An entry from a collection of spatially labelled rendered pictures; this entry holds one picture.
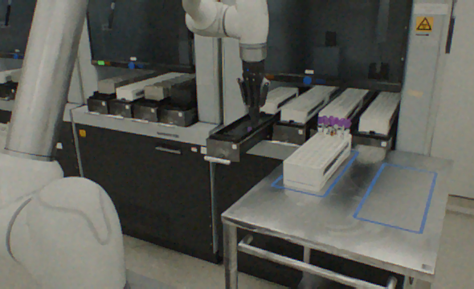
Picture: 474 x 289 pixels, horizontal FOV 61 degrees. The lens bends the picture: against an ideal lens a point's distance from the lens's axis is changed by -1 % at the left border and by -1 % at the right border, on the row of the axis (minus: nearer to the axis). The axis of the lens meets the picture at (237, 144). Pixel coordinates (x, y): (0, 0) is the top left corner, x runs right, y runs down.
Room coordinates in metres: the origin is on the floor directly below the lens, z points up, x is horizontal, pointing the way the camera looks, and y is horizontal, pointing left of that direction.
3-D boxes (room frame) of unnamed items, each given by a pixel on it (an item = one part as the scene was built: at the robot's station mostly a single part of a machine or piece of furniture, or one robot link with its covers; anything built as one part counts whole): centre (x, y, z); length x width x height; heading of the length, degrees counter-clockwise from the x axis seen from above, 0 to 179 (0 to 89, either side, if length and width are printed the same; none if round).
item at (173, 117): (2.03, 0.14, 0.78); 0.73 x 0.14 x 0.09; 152
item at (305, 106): (1.65, -0.29, 0.83); 0.30 x 0.10 x 0.06; 152
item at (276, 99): (1.78, -0.18, 0.83); 0.30 x 0.10 x 0.06; 152
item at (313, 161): (1.07, -0.24, 0.85); 0.30 x 0.10 x 0.06; 150
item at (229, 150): (1.62, -0.10, 0.78); 0.73 x 0.14 x 0.09; 152
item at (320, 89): (1.93, -0.43, 0.83); 0.30 x 0.10 x 0.06; 152
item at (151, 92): (1.89, 0.39, 0.85); 0.12 x 0.02 x 0.06; 63
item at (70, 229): (0.66, 0.31, 0.87); 0.18 x 0.16 x 0.22; 61
